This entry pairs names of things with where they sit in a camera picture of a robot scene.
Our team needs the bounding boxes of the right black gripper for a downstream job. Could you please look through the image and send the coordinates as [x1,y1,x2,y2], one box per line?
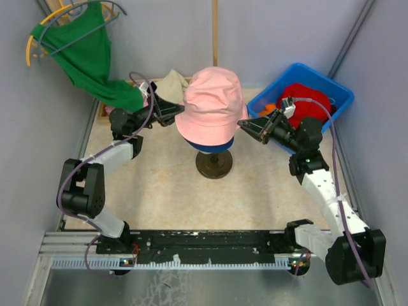
[238,109,302,153]

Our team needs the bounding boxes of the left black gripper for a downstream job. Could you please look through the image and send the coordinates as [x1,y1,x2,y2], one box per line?
[130,92,188,134]

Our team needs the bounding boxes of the pink hat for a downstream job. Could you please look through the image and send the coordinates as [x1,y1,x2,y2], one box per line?
[175,66,249,147]

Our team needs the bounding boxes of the blue hat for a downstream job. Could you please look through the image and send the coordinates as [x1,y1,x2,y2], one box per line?
[185,138,234,154]

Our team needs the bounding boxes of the cream mannequin head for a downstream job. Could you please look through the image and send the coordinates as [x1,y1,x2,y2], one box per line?
[195,149,233,179]

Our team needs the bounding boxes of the blue plastic bin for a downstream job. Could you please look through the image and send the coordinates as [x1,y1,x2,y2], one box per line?
[247,63,354,154]

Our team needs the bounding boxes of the wooden clothes rack with tray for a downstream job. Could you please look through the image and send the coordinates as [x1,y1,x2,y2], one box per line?
[44,0,219,124]

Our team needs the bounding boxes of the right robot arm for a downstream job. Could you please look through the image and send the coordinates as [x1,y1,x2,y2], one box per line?
[238,110,386,285]

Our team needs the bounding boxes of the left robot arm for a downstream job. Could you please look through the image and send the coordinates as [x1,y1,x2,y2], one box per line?
[57,93,184,253]

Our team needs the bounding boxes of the orange hat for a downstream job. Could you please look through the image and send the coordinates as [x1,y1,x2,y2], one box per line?
[258,103,276,117]

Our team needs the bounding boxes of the beige cloth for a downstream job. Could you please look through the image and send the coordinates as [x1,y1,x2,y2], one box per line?
[156,69,189,104]

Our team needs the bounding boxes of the red hat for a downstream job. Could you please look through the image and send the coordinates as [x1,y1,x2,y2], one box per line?
[275,83,332,129]

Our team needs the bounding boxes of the green shirt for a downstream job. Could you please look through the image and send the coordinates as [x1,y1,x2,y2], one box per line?
[30,2,144,112]

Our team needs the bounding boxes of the grey hanger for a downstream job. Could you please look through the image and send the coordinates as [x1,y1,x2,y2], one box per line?
[29,1,128,55]

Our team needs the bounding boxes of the yellow hanger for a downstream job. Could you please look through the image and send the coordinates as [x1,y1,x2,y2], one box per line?
[25,1,127,67]

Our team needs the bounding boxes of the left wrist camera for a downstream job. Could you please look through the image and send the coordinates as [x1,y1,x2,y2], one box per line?
[138,81,157,99]

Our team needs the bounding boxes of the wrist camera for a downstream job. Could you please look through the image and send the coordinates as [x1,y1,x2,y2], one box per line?
[138,81,157,99]
[281,97,296,119]

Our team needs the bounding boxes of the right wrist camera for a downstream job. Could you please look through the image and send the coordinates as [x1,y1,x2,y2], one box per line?
[281,97,296,119]

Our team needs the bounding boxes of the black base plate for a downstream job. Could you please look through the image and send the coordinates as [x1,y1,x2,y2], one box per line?
[96,230,302,265]

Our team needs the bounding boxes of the aluminium rail frame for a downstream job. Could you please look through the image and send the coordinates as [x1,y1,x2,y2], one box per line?
[38,229,388,271]

